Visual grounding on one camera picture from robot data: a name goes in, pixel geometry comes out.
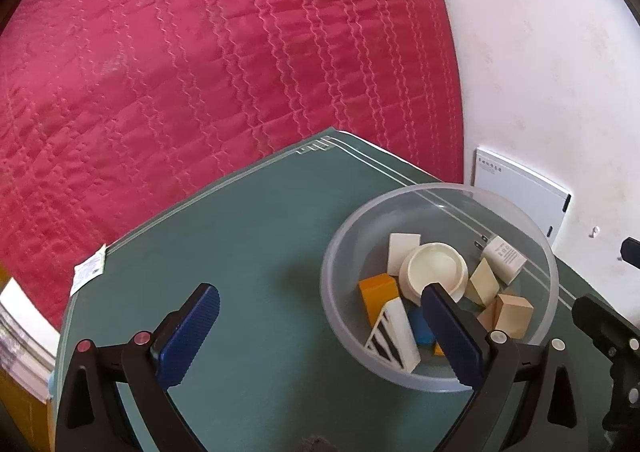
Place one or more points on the white booklet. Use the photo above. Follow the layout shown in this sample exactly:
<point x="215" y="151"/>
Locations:
<point x="544" y="201"/>

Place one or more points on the white curtain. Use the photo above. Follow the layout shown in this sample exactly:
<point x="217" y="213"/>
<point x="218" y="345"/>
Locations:
<point x="28" y="342"/>

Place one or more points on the blue wooden block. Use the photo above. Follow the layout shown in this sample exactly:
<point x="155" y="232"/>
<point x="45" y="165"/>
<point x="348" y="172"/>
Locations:
<point x="422" y="333"/>

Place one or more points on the red quilted bedspread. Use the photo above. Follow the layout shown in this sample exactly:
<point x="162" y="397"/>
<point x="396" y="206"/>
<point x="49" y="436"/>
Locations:
<point x="114" y="110"/>

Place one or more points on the clear plastic bowl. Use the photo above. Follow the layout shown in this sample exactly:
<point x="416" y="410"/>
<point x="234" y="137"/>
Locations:
<point x="462" y="217"/>

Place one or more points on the white ceramic cup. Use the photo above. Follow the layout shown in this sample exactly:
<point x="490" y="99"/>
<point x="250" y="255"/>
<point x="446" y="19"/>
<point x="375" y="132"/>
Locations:
<point x="433" y="263"/>

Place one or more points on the green table mat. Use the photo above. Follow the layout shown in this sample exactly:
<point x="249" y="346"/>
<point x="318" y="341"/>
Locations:
<point x="271" y="375"/>

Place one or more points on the white power adapter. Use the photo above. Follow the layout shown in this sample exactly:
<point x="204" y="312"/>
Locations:
<point x="504" y="259"/>

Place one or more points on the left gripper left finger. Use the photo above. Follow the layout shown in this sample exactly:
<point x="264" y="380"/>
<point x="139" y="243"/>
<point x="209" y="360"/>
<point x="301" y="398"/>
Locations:
<point x="91" y="415"/>

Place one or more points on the white paper slip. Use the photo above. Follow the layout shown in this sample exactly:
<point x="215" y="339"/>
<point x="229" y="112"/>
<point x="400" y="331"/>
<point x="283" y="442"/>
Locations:
<point x="88" y="270"/>

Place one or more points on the pink topped wooden cube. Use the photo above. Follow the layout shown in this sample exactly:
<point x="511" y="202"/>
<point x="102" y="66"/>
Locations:
<point x="508" y="313"/>

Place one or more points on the orange wooden cube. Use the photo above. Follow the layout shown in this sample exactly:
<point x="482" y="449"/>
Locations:
<point x="375" y="292"/>

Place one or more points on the natural wooden cube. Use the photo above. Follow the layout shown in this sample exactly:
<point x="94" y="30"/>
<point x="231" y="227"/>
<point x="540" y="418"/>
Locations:
<point x="482" y="287"/>

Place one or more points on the striped white triangular block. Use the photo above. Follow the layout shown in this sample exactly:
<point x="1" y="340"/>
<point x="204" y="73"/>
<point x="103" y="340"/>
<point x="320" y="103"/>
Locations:
<point x="400" y="245"/>

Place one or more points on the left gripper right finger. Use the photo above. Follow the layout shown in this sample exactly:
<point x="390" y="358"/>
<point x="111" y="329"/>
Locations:
<point x="549" y="416"/>

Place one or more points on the orange wooden block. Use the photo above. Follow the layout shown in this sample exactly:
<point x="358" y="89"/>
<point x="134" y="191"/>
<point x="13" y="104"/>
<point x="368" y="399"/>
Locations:
<point x="437" y="350"/>

